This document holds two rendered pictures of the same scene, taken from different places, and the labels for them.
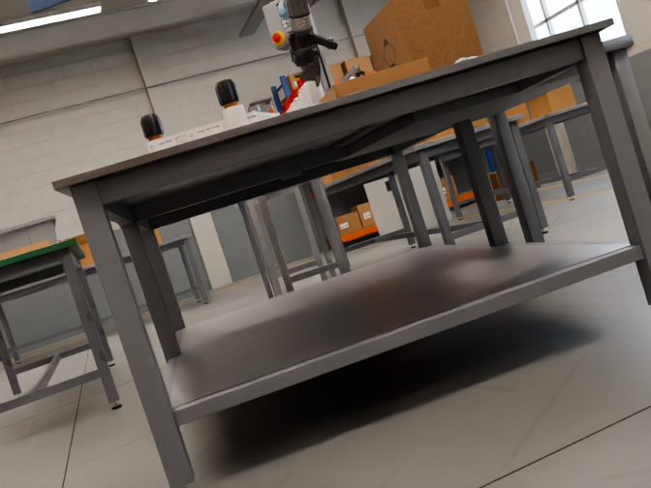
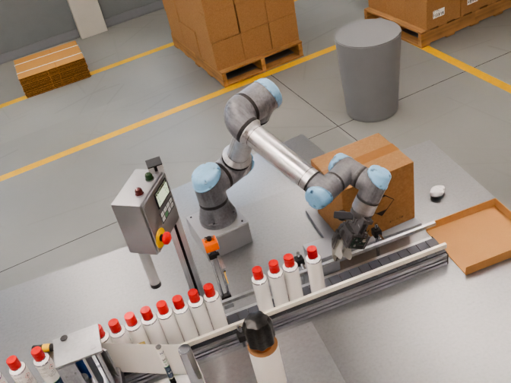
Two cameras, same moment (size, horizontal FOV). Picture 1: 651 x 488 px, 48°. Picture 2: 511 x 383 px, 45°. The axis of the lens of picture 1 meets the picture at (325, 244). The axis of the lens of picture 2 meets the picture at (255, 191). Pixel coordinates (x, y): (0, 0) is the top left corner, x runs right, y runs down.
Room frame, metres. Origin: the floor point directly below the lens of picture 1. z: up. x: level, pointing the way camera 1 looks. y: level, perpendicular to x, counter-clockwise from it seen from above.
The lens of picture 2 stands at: (2.83, 1.33, 2.48)
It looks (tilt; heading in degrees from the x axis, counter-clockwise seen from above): 37 degrees down; 269
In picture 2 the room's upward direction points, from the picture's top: 12 degrees counter-clockwise
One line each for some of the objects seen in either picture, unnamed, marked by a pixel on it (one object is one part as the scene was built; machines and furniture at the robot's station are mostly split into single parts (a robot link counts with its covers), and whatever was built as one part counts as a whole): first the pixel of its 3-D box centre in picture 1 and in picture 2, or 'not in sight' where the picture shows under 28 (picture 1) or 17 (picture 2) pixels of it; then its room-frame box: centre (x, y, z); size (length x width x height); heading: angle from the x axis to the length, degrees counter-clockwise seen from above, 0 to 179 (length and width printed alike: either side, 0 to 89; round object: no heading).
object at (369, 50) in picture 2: not in sight; (369, 72); (1.74, -2.59, 0.31); 0.46 x 0.46 x 0.62
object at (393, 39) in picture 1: (421, 45); (363, 188); (2.38, -0.50, 0.99); 0.30 x 0.24 x 0.27; 14
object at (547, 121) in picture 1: (524, 165); not in sight; (7.42, -2.19, 0.39); 2.20 x 0.80 x 0.78; 17
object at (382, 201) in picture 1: (401, 183); not in sight; (8.76, -1.09, 0.61); 0.70 x 0.60 x 1.22; 29
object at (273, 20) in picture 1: (290, 22); (147, 211); (3.12, -0.14, 1.38); 0.17 x 0.10 x 0.19; 65
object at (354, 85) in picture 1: (369, 90); (481, 234); (2.02, -0.24, 0.85); 0.30 x 0.26 x 0.04; 10
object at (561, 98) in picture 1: (545, 96); not in sight; (6.82, -2.39, 0.97); 0.44 x 0.42 x 0.37; 104
